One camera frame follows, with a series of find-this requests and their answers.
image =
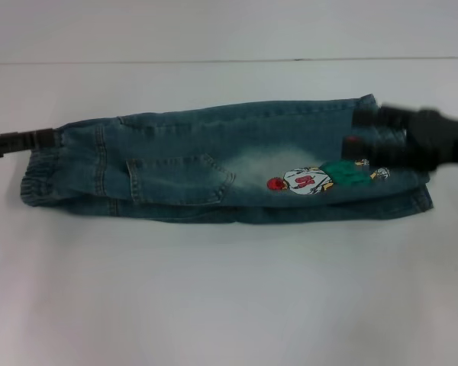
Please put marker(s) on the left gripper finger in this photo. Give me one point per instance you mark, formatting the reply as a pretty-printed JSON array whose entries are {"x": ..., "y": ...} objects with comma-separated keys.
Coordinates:
[{"x": 23, "y": 144}]

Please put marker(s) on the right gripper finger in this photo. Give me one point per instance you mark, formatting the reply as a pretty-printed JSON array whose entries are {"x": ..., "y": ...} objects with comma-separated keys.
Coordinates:
[
  {"x": 381, "y": 117},
  {"x": 378, "y": 151}
]

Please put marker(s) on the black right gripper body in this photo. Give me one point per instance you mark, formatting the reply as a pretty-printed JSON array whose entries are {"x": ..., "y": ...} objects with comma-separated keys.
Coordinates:
[{"x": 439, "y": 141}]

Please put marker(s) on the blue denim shorts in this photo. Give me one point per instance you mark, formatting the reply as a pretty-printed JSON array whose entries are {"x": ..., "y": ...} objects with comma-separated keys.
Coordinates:
[{"x": 183, "y": 179}]

